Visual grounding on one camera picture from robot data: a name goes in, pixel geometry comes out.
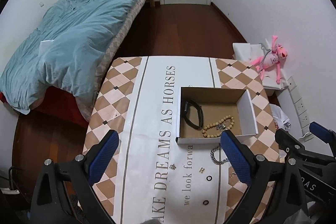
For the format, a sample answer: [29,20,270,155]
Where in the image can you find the white plastic bag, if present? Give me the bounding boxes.
[270,104,291,131]

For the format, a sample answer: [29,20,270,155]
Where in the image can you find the bed with patterned mattress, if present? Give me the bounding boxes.
[0,0,158,122]

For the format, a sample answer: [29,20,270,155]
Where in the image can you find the wooden bead bracelet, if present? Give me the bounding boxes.
[201,114,235,139]

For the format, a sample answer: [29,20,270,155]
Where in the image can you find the small gold brooch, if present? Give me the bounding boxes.
[169,164,176,170]

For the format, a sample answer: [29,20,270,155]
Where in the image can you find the white power strip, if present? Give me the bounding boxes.
[287,77,314,142]

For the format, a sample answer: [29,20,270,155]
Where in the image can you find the pink panther plush toy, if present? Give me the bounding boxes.
[251,35,288,84]

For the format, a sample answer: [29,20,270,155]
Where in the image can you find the white cardboard box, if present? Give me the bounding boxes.
[175,87,259,145]

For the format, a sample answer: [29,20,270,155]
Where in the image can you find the blue duvet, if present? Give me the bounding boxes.
[0,0,141,115]

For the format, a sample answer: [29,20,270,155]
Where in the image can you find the silver chain bracelet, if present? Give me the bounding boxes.
[209,145,231,166]

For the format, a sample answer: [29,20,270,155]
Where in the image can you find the patterned tablecloth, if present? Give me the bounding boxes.
[84,56,279,223]

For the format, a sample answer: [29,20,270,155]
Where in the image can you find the black smart band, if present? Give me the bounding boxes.
[181,100,204,130]

